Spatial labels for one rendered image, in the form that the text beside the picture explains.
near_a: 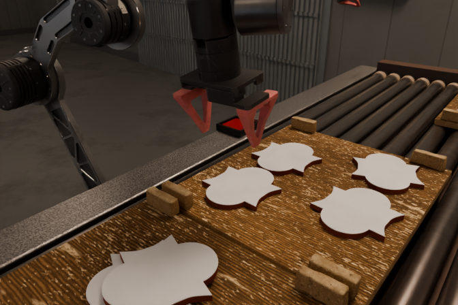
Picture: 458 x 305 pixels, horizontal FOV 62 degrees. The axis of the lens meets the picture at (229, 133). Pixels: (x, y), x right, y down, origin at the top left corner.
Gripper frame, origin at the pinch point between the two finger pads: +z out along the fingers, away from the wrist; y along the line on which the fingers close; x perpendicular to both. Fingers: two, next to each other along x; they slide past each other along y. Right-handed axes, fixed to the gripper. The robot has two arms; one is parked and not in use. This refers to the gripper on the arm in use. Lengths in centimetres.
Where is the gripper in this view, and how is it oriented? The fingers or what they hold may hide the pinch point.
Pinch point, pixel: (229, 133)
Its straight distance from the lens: 55.7
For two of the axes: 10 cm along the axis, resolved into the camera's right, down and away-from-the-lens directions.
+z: 1.3, 8.8, 4.7
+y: -7.6, -2.2, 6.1
